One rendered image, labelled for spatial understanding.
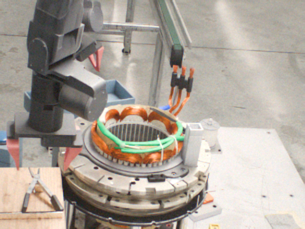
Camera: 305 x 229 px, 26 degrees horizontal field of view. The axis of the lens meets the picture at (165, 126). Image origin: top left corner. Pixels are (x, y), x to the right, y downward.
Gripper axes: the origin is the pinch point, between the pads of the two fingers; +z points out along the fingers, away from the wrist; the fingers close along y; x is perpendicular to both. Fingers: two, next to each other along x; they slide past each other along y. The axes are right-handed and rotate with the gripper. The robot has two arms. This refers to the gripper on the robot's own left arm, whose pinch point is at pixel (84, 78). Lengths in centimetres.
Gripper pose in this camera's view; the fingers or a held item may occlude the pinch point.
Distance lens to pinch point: 160.0
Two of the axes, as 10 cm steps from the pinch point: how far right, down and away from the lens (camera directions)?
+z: 2.4, 7.2, 6.5
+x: -6.9, -3.5, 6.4
